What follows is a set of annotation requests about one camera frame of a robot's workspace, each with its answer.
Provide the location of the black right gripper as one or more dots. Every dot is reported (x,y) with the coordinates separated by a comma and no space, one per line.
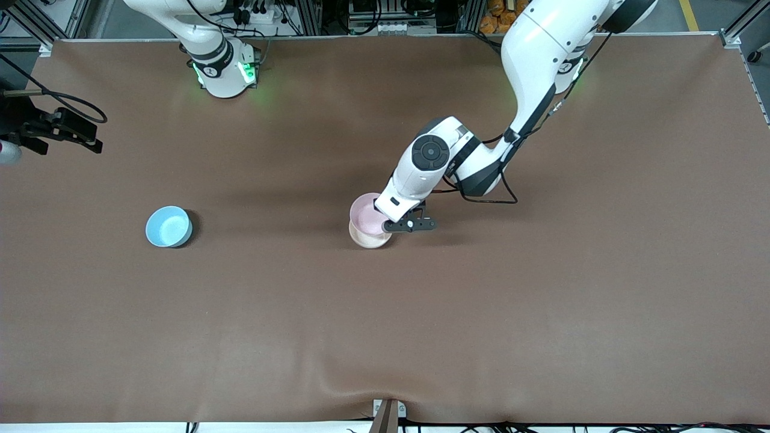
(20,116)

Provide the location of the pink bowl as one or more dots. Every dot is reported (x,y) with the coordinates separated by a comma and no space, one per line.
(364,218)

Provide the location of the light blue bowl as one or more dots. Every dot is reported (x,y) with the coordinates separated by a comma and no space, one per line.
(168,227)

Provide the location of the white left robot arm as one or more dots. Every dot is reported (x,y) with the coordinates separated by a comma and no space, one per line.
(535,54)

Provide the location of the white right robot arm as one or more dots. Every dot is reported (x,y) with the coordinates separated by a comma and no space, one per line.
(222,75)

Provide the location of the white bowl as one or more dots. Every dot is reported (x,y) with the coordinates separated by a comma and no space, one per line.
(368,242)

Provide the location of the brown table mat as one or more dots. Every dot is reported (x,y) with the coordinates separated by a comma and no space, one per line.
(385,331)

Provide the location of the white connector block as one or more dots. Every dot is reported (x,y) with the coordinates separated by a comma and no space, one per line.
(397,28)

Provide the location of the orange snack packages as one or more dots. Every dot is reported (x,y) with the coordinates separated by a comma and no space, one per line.
(496,21)

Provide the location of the brown flat bar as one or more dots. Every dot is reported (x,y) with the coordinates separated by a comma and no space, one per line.
(385,421)

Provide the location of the white power strip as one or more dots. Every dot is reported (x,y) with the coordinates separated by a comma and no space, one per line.
(264,15)

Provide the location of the aluminium frame post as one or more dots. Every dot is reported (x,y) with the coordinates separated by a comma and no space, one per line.
(33,24)
(737,27)

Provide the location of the grey metal clamp bracket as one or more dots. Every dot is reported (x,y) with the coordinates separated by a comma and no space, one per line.
(402,410)

